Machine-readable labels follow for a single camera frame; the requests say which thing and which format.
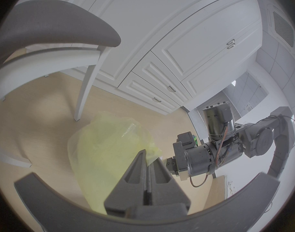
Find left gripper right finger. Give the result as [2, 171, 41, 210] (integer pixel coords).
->
[147, 157, 191, 212]

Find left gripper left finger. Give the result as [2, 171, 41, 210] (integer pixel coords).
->
[104, 149, 148, 214]

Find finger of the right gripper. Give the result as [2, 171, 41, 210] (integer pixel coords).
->
[165, 156, 178, 176]

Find yellow plastic bag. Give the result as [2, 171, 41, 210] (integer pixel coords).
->
[67, 112, 162, 214]

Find white wardrobe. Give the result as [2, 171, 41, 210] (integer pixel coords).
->
[45, 0, 263, 115]

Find ceiling air vent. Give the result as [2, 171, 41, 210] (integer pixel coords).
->
[267, 4, 295, 55]

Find grey white chair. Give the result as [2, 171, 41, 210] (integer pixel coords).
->
[0, 0, 121, 167]

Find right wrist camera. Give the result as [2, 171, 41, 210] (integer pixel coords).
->
[177, 132, 198, 147]

